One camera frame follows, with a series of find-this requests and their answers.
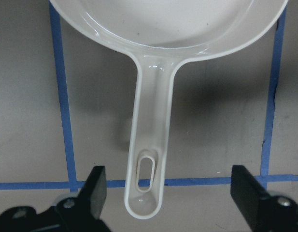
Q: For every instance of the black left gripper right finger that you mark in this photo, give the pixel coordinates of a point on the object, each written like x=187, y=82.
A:
x=263, y=211

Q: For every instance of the cream plastic dustpan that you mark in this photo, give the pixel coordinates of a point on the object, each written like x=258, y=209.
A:
x=160, y=36

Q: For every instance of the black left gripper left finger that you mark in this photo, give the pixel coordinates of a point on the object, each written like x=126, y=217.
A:
x=72, y=214

